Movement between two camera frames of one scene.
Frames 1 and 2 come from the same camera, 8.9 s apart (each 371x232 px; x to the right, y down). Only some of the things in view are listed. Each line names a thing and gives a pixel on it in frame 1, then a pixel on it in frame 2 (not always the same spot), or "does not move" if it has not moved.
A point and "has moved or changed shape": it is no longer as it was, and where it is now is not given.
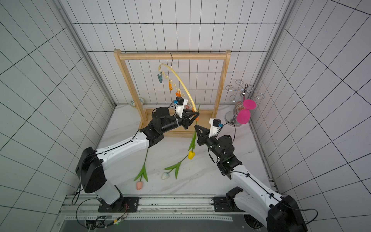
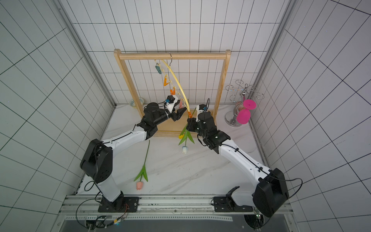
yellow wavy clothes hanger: (174, 85) has moved or changed shape
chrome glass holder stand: (231, 118) does not move
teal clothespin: (160, 78) to (158, 69)
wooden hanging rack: (206, 117) does not move
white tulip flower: (165, 175) to (185, 148)
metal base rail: (79, 208) does not move
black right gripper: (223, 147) to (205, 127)
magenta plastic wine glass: (243, 115) does not move
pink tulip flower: (139, 184) does not move
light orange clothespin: (170, 86) to (165, 82)
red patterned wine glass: (241, 107) does not move
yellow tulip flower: (192, 154) to (185, 133)
